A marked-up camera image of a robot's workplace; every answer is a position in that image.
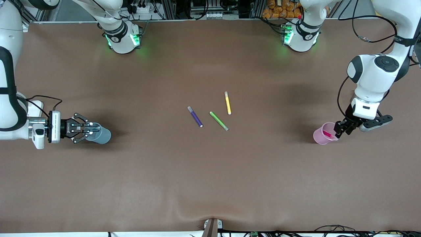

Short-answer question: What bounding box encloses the blue mesh cup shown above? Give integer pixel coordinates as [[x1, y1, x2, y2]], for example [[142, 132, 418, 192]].
[[86, 122, 111, 145]]

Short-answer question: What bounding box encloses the pink mesh cup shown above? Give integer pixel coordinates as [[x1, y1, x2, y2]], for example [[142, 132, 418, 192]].
[[313, 121, 339, 145]]

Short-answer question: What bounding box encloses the purple marker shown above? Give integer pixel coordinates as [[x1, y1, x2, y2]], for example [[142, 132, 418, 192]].
[[187, 106, 203, 128]]

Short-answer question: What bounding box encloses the green marker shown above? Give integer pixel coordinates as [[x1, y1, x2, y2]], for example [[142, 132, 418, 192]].
[[209, 111, 229, 131]]

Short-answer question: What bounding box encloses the white power strip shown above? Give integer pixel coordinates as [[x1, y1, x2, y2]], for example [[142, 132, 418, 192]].
[[130, 3, 155, 14]]

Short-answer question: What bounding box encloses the pile of orange bags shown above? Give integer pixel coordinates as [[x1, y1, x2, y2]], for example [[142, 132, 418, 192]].
[[262, 0, 303, 19]]

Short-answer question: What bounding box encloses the brown table mat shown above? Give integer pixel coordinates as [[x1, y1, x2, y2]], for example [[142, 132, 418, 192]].
[[0, 18, 421, 234]]

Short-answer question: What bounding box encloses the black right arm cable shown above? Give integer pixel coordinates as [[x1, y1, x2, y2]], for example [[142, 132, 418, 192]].
[[26, 95, 63, 118]]

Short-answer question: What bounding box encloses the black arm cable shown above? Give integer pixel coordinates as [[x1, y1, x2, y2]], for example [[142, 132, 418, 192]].
[[337, 0, 400, 122], [26, 95, 63, 118]]

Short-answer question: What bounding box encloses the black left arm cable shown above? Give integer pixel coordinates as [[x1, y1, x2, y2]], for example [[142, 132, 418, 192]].
[[337, 0, 400, 122]]

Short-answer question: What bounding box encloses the aluminium frame post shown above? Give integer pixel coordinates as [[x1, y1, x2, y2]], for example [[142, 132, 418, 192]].
[[21, 7, 50, 32]]

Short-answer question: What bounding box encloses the black cable bundle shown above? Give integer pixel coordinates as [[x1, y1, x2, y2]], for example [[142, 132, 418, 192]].
[[314, 225, 421, 237]]

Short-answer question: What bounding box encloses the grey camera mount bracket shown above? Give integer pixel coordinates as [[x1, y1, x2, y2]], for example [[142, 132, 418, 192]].
[[202, 218, 223, 237]]

